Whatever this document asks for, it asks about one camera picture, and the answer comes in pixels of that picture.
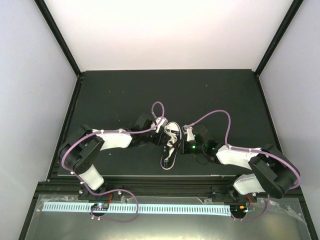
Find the black left frame post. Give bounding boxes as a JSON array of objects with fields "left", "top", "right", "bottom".
[{"left": 34, "top": 0, "right": 82, "bottom": 77}]

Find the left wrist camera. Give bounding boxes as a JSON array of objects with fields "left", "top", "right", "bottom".
[{"left": 155, "top": 117, "right": 168, "bottom": 133}]

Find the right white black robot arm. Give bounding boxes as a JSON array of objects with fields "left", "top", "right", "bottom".
[{"left": 179, "top": 126, "right": 300, "bottom": 202}]

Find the black right frame post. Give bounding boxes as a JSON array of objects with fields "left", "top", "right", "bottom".
[{"left": 255, "top": 0, "right": 304, "bottom": 77}]

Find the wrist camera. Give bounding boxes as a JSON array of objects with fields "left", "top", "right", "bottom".
[
  {"left": 182, "top": 125, "right": 195, "bottom": 142},
  {"left": 155, "top": 117, "right": 168, "bottom": 133}
]

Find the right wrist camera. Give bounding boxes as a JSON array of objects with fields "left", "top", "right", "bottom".
[{"left": 182, "top": 125, "right": 195, "bottom": 142}]

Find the controller board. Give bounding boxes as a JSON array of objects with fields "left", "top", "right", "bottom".
[
  {"left": 90, "top": 203, "right": 109, "bottom": 211},
  {"left": 230, "top": 205, "right": 255, "bottom": 213}
]

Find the white slotted cable duct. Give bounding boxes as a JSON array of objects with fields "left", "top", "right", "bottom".
[{"left": 42, "top": 202, "right": 231, "bottom": 217}]

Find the left controller board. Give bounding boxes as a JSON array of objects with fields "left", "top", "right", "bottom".
[{"left": 90, "top": 203, "right": 109, "bottom": 211}]

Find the black white sneaker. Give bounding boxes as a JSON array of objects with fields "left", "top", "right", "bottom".
[{"left": 160, "top": 121, "right": 182, "bottom": 171}]

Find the white shoelace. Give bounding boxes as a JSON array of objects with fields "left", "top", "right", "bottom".
[{"left": 164, "top": 123, "right": 180, "bottom": 156}]

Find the right controller board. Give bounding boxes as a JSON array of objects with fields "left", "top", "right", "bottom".
[{"left": 230, "top": 205, "right": 255, "bottom": 213}]

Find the black frame post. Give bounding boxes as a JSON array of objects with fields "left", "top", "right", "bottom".
[
  {"left": 255, "top": 0, "right": 304, "bottom": 77},
  {"left": 34, "top": 0, "right": 82, "bottom": 77}
]

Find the black aluminium rail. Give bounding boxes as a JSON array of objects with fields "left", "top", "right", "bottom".
[{"left": 77, "top": 175, "right": 238, "bottom": 200}]

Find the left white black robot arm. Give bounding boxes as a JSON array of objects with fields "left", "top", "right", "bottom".
[{"left": 58, "top": 113, "right": 169, "bottom": 200}]

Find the black table mat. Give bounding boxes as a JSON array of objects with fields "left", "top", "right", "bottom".
[{"left": 62, "top": 69, "right": 280, "bottom": 177}]

